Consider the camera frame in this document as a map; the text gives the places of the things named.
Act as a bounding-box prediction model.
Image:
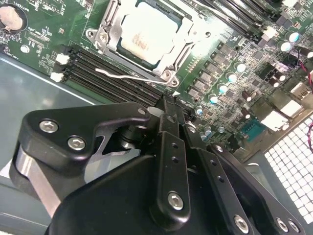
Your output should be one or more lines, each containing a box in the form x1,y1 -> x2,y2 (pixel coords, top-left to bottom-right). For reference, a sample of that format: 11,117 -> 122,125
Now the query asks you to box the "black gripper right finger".
174,97 -> 307,235

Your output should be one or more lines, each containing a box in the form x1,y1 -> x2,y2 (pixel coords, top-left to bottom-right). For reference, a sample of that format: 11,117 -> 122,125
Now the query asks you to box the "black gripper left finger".
9,95 -> 192,232

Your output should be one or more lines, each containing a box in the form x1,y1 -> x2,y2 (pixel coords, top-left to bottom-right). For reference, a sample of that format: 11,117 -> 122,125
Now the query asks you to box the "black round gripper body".
45,155 -> 229,235

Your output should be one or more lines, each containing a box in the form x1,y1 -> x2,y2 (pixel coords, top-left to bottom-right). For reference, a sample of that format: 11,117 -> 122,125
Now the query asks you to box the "thin wire locking lever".
95,68 -> 173,86

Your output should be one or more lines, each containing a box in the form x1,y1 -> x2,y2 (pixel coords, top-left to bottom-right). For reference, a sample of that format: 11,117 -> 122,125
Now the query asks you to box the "metal socket cover frame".
97,0 -> 204,77

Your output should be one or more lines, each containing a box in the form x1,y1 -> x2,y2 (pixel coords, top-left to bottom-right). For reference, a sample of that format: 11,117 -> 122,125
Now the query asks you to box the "silver green CPU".
116,7 -> 194,71

